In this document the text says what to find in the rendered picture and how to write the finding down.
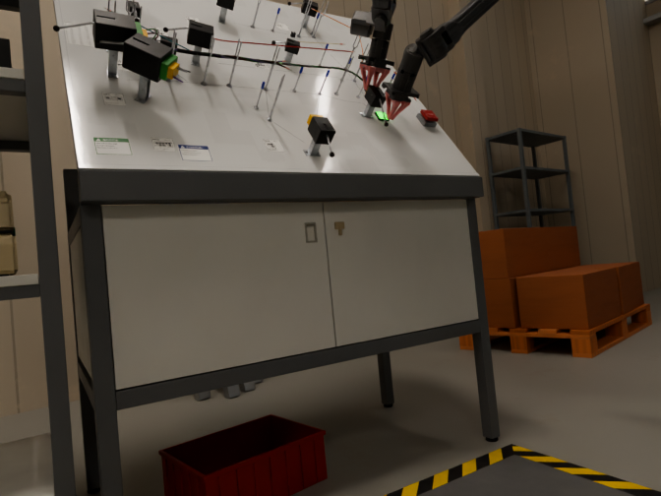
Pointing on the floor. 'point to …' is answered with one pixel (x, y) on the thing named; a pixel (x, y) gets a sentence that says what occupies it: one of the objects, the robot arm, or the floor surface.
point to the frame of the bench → (106, 425)
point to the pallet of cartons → (556, 292)
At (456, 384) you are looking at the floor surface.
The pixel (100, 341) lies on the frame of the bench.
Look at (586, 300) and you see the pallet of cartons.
